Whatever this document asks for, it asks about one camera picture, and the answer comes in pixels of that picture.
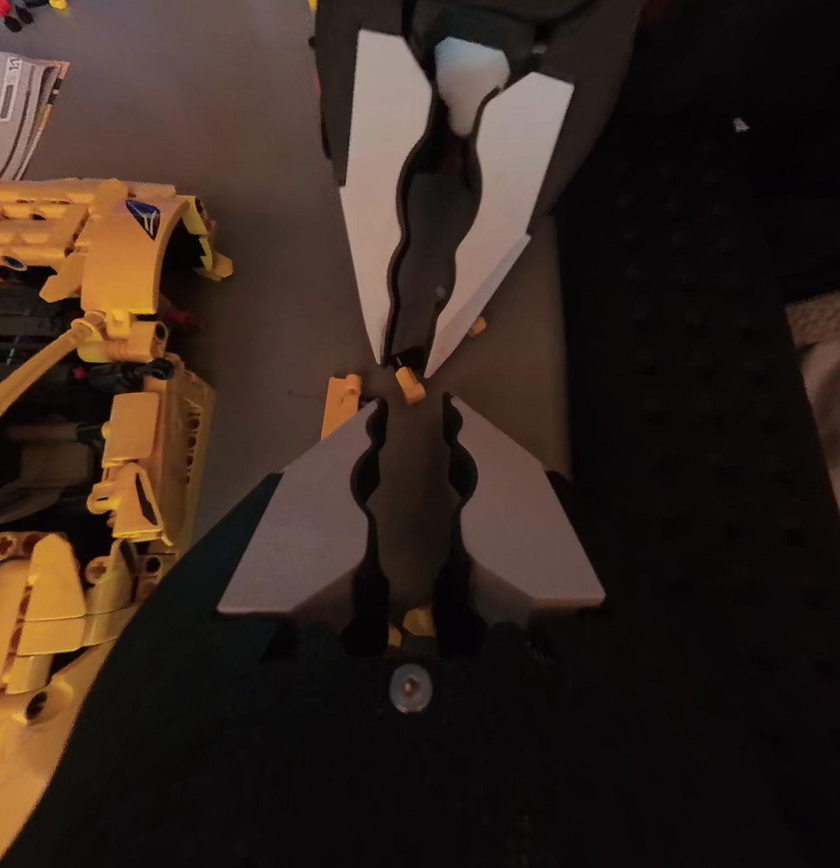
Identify scattered small brick pieces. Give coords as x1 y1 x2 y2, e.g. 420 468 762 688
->
0 0 74 33

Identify yellow brick beam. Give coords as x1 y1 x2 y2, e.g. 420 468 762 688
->
321 372 363 442

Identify black perforated mat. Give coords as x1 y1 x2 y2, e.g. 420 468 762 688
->
556 0 840 868

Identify small yellow brick connector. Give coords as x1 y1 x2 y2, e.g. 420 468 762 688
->
393 349 428 406
387 605 436 645

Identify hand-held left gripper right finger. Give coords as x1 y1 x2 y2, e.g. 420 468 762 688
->
434 392 607 656

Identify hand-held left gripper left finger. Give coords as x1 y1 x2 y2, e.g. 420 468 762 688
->
217 399 390 656

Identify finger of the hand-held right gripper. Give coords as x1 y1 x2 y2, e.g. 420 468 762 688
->
420 72 576 379
339 28 438 370

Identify yellow toy brick car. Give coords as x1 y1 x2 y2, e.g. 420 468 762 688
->
0 175 234 868

